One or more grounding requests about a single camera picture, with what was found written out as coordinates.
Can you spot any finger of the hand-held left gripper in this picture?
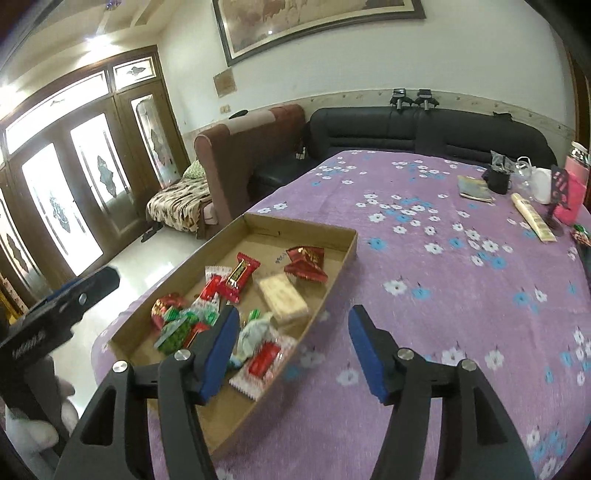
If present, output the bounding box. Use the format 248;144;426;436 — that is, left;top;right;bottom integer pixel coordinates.
44;266;121;324

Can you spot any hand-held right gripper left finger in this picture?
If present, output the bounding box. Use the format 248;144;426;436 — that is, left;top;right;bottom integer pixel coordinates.
53;305;242;480

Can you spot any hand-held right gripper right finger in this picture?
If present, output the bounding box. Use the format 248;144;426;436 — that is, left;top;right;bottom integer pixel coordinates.
348;304;537;480

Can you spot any small white snack packet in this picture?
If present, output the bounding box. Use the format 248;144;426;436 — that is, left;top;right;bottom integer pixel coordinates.
231;311;274;370

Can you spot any red and white sachet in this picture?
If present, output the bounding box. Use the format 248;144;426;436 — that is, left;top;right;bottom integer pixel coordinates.
229;335;296;400

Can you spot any green foil snack packet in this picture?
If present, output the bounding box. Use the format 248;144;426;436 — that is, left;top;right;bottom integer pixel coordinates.
154;318;200;356

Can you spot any round red foil candy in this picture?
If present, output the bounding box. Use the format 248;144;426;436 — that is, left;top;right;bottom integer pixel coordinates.
151;293;190;330

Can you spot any white red-print snack packet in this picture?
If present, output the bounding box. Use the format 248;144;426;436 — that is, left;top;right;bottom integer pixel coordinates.
198;265;227;306

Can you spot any red candy bar packet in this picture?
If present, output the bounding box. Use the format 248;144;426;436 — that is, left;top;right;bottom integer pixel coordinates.
216;252;262;304

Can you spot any yellow biscuit clear packet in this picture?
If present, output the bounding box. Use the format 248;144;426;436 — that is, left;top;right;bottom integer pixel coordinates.
257;273;309;324

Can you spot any dark red snack packet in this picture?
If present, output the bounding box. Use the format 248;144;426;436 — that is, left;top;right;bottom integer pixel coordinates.
284;246;328;282

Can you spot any shallow cardboard tray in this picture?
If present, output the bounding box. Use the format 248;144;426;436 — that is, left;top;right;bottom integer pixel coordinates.
110;212;358;457

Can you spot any person's left hand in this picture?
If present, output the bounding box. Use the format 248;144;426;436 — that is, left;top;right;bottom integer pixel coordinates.
4;381;78;452

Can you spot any purple floral tablecloth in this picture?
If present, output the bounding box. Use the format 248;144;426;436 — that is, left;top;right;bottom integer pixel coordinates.
91;148;591;480

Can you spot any wooden glass door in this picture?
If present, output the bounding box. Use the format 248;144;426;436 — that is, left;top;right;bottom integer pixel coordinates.
0;46;190;305

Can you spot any floral patterned blanket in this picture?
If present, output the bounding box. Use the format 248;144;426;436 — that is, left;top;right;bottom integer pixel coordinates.
147;159;213;232

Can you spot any brown armchair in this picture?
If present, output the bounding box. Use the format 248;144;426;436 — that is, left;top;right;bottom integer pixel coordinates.
194;104;306;238

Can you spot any small worn booklet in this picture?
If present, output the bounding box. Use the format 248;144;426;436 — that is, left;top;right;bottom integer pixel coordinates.
457;174;496;204

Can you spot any cream squeeze tube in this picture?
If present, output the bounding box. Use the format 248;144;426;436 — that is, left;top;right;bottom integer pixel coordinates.
510;193;557;243

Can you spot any black cup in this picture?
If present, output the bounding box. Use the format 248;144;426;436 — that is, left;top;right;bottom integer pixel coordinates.
482;166;512;195

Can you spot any black leather sofa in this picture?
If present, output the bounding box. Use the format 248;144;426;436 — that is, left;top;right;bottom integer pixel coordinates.
249;107;557;199

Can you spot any white cup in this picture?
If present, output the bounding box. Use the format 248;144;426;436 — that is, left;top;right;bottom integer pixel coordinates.
529;167;553;205

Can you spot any black phone stand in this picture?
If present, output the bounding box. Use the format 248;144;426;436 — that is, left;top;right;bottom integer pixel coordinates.
545;165;571;237

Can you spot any brown wooden cabinet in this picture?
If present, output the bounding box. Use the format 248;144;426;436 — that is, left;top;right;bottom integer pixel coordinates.
568;46;591;153

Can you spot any paper notice on wall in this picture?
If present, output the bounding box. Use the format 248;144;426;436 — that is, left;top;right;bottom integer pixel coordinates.
213;69;237;97

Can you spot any framed wall painting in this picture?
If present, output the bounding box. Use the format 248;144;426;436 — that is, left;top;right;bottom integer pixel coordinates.
212;0;426;66

